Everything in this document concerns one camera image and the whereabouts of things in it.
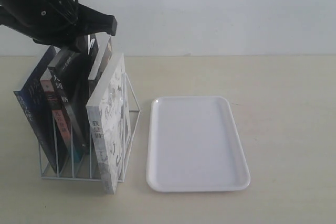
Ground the blue moon book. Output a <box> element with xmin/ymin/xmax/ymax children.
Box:
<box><xmin>13</xmin><ymin>46</ymin><xmax>66</xmax><ymax>173</ymax></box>

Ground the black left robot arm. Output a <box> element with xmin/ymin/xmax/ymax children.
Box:
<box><xmin>1</xmin><ymin>0</ymin><xmax>118</xmax><ymax>52</ymax></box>

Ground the dark thin book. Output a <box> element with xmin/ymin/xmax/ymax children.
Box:
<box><xmin>88</xmin><ymin>36</ymin><xmax>112</xmax><ymax>96</ymax></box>

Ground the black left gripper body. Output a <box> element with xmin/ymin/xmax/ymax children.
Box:
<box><xmin>1</xmin><ymin>0</ymin><xmax>84</xmax><ymax>47</ymax></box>

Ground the black spine book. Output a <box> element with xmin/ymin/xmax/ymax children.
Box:
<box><xmin>48</xmin><ymin>34</ymin><xmax>99</xmax><ymax>153</ymax></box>

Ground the white wire book rack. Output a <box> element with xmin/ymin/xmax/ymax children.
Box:
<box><xmin>38</xmin><ymin>73</ymin><xmax>141</xmax><ymax>183</ymax></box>

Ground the white plastic tray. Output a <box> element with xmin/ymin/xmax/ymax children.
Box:
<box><xmin>146</xmin><ymin>95</ymin><xmax>250</xmax><ymax>193</ymax></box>

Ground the red spine book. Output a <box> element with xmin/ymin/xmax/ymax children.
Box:
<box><xmin>40</xmin><ymin>68</ymin><xmax>71</xmax><ymax>163</ymax></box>

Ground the white grey cat book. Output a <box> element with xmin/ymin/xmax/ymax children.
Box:
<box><xmin>86</xmin><ymin>53</ymin><xmax>125</xmax><ymax>194</ymax></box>

